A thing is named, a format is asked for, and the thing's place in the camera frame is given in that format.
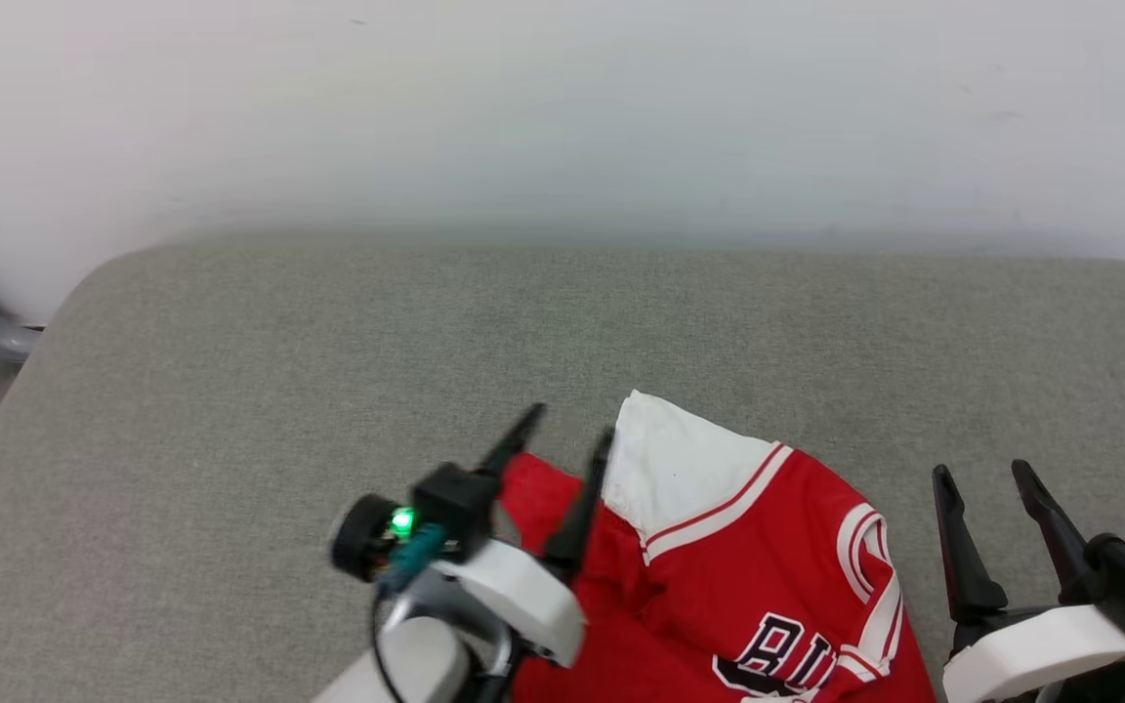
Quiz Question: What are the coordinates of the red and white basketball jersey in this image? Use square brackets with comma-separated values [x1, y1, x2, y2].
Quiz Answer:
[499, 390, 937, 703]

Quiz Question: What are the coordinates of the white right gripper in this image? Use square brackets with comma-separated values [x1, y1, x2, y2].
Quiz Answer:
[932, 460, 1125, 703]

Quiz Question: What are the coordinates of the teal left cable connector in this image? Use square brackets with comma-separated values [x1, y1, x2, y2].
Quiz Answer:
[376, 524, 448, 599]

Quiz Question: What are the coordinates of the grey-green fabric sofa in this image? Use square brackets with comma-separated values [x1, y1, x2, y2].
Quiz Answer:
[0, 232, 1125, 703]

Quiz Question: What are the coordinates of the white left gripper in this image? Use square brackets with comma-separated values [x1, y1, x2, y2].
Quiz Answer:
[434, 402, 616, 669]

